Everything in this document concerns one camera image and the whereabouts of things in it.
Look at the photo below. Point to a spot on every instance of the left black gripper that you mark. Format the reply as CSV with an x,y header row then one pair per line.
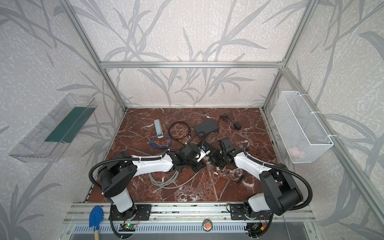
x,y
196,163

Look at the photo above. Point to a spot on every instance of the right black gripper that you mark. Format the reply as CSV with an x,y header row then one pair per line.
x,y
218,157

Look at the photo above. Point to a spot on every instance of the black ribbed router box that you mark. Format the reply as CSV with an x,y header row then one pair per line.
x,y
207,150

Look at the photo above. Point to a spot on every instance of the dark grey network switch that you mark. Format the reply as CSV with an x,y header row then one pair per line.
x,y
209,126

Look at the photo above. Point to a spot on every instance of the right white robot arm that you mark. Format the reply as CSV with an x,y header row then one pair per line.
x,y
283,190

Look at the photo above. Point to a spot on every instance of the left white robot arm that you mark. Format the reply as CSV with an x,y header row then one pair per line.
x,y
113,176

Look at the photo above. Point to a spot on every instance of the grey phone slab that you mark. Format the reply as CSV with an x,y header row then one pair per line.
x,y
158,128

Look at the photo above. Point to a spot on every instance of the pink item in basket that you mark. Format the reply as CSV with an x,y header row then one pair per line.
x,y
295,152

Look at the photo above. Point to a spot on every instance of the red round button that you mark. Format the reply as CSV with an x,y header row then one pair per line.
x,y
207,225

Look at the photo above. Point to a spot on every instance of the green circuit board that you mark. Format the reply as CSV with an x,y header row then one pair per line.
x,y
127,227

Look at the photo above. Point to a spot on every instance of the blue shovel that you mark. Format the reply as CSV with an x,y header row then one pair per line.
x,y
95,218

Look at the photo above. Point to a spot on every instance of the black power adapter with cable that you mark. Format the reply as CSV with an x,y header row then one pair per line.
x,y
226,118

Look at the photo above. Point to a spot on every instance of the white wire mesh basket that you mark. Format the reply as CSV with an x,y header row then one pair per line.
x,y
299,126

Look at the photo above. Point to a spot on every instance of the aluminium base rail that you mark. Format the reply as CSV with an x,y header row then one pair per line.
x,y
182,212

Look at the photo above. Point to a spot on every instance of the clear plastic wall bin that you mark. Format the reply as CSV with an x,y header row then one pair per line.
x,y
47,142

